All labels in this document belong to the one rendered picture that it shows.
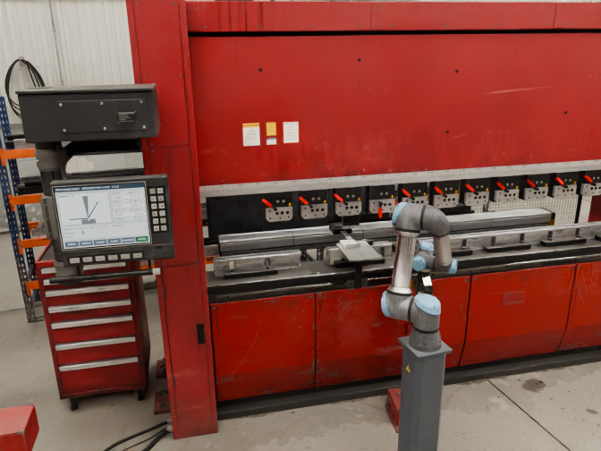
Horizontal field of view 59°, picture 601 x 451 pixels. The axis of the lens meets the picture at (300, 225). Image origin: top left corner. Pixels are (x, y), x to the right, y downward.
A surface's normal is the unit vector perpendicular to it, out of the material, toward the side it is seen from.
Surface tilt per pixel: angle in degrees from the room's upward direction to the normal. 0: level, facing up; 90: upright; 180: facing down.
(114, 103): 90
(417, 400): 90
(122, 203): 90
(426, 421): 90
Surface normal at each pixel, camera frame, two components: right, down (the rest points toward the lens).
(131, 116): 0.20, 0.31
